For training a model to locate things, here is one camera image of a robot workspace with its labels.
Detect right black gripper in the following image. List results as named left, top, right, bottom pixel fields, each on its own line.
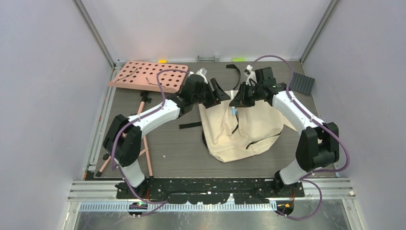
left=231, top=81, right=264, bottom=108

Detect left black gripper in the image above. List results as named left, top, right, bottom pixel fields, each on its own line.
left=192, top=79, right=229, bottom=109

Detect cream canvas backpack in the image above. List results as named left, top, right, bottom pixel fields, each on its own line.
left=179, top=100, right=296, bottom=162

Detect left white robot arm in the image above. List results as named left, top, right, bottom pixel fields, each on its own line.
left=102, top=68, right=230, bottom=198

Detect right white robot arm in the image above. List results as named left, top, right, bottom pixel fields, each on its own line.
left=229, top=65, right=339, bottom=197

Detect dark grey studded baseplate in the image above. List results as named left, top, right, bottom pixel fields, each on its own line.
left=289, top=72, right=316, bottom=96

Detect green tape tag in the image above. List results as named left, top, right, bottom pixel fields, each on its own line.
left=232, top=58, right=245, bottom=62

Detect pink tripod stand legs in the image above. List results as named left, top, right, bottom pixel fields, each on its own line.
left=94, top=91, right=154, bottom=179

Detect pink perforated stand board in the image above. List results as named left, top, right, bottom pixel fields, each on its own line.
left=108, top=60, right=189, bottom=93

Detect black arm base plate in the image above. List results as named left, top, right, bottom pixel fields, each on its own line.
left=115, top=178, right=305, bottom=205

